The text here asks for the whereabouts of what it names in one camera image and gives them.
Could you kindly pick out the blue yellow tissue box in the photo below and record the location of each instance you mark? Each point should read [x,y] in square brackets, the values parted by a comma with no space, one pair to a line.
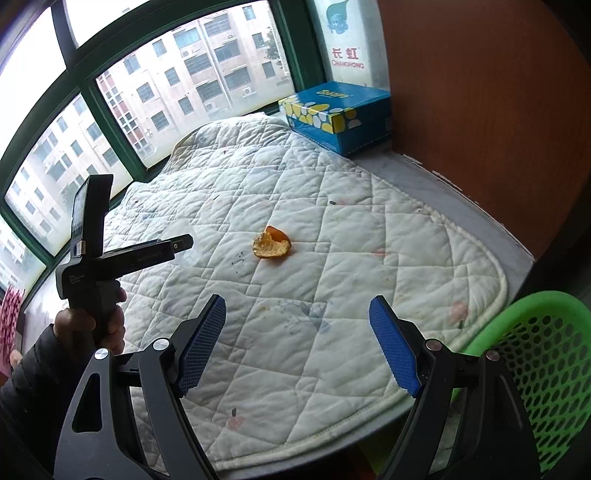
[332,115]

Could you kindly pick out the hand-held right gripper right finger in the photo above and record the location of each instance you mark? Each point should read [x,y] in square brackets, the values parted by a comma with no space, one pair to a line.
[397,346]

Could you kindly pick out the white printed cardboard box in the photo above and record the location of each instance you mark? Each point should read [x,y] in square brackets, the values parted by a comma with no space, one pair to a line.
[353,41]

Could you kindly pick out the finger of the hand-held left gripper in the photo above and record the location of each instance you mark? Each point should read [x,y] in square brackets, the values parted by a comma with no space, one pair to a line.
[147,256]

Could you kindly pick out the brown wooden cabinet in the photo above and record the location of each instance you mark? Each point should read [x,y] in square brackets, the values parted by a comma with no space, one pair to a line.
[485,115]

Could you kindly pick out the person's left hand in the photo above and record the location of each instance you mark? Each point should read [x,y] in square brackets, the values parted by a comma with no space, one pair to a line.
[113,318]

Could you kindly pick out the green perforated plastic basket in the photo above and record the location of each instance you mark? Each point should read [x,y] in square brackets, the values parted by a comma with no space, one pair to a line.
[545,350]

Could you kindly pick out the white quilted mat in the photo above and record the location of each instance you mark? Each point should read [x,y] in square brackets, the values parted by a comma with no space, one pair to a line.
[323,286]

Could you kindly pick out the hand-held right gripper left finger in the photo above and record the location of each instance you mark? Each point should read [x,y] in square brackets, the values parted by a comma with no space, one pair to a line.
[203,341]

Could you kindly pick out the pink patterned cloth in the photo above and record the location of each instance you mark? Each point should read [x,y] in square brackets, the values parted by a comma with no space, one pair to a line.
[10,318]

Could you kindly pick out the clear plastic wrapper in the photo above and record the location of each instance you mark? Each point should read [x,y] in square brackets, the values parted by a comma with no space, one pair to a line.
[184,230]

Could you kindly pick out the green window frame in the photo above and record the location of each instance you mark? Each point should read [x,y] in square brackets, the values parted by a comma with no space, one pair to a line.
[81,74]

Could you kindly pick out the person's left forearm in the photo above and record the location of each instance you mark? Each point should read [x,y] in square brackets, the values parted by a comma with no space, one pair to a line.
[41,383]

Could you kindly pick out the orange peel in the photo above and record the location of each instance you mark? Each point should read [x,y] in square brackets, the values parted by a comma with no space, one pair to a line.
[270,244]

